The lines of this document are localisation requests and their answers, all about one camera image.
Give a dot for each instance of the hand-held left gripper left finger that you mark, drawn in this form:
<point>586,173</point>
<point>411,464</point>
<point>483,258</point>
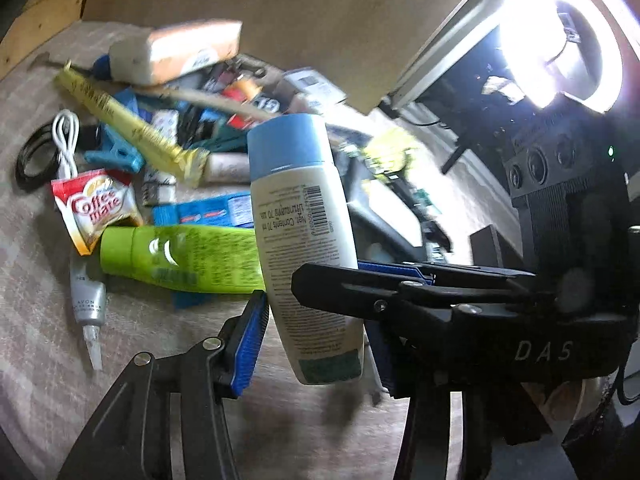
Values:
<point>250,345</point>

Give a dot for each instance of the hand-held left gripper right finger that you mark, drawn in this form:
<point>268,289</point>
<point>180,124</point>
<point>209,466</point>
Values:
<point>385,360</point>

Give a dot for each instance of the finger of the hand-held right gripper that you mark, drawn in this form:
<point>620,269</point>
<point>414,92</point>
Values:
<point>395,271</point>
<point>350,292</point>

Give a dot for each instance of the black pouch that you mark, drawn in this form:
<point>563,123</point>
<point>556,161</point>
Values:
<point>385,220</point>

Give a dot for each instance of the black box container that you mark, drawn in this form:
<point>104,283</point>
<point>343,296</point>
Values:
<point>485,245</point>

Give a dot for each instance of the white bottle with blue cap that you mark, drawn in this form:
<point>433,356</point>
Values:
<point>300,210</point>

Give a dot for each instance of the green tube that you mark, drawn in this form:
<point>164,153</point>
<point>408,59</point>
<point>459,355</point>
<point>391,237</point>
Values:
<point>200,255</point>

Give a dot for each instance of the person's right hand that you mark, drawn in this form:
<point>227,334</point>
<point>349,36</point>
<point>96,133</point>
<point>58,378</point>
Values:
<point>565,402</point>

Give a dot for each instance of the yellow green packet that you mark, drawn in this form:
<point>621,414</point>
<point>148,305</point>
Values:
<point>392,152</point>

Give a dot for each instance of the blue toothpaste box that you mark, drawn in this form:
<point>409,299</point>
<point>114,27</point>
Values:
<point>210,210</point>

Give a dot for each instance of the grey cosmetic tube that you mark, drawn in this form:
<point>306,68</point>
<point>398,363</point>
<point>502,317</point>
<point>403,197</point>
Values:
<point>89,300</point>

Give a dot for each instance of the white cream tube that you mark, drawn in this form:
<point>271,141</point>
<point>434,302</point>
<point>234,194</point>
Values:
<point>225,167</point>

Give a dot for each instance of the white labelled box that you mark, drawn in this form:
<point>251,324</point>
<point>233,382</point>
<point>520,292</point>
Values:
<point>312,85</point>

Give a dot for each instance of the red white creamer packet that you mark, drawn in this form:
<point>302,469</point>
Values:
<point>95,205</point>

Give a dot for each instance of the small orange bottle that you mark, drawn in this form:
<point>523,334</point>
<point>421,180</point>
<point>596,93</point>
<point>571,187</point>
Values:
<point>242,90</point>

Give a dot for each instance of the beige long stick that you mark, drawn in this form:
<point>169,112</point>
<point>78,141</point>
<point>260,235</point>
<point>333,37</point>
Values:
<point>220,102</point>

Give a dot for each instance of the glass sliding door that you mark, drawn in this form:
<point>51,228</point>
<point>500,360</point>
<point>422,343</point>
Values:
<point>450,45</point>

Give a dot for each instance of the blue plastic clamp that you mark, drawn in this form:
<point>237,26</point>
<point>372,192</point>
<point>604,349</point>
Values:
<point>117,152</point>

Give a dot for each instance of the long yellow packet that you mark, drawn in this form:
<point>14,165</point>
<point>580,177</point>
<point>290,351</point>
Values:
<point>130,125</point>

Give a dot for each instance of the orange white tissue pack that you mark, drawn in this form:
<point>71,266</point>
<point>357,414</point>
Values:
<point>170,52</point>

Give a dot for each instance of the blue rubber bulb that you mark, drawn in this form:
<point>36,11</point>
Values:
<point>102,67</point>

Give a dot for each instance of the metal hand tool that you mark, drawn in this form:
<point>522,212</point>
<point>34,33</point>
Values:
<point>55,63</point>

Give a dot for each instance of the pine wooden board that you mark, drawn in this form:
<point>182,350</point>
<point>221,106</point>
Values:
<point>35,10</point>

